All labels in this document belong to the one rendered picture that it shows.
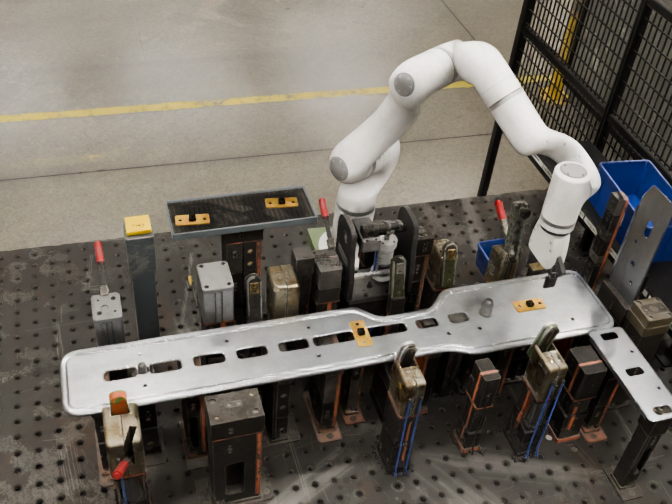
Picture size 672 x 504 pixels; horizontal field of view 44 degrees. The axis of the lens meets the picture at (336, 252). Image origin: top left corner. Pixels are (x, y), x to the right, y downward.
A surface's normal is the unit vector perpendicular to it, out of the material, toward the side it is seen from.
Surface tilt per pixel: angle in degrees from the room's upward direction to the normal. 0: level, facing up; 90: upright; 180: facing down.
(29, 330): 0
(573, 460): 0
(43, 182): 0
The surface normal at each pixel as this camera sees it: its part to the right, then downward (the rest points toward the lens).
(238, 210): 0.08, -0.75
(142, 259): 0.29, 0.65
